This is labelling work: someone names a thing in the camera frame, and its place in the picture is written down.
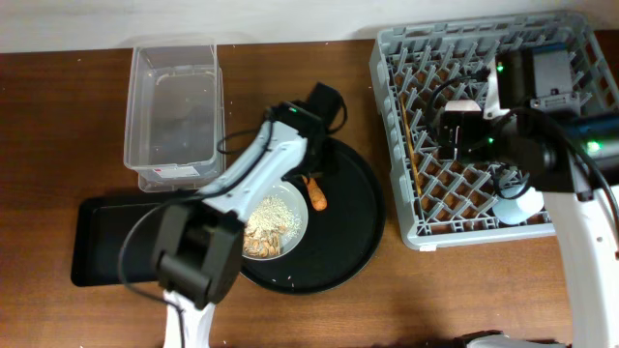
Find grey dishwasher rack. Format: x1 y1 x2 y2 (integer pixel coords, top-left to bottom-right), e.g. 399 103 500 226
369 12 618 251

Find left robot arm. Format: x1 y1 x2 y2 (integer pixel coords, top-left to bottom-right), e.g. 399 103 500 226
151 83 346 347

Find black rectangular tray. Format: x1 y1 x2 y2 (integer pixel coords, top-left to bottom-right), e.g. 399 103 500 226
71 191 191 287

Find blue plastic cup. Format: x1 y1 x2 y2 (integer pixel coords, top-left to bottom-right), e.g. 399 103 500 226
492 185 544 225

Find grey plate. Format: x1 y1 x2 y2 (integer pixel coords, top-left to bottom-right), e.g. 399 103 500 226
243 183 309 261

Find orange carrot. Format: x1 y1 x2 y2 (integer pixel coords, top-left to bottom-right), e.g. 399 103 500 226
302 176 328 211

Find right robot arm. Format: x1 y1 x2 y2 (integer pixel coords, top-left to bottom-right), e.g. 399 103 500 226
425 43 618 347

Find wooden chopstick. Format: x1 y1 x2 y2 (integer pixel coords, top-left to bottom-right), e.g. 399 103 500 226
399 94 423 199

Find round black tray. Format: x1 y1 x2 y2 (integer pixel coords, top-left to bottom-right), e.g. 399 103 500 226
241 139 386 295

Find clear plastic storage bin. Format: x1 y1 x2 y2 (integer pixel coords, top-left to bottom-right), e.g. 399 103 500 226
124 42 225 192

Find rice and nut scraps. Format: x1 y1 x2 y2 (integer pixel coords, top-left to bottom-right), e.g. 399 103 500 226
243 196 302 259

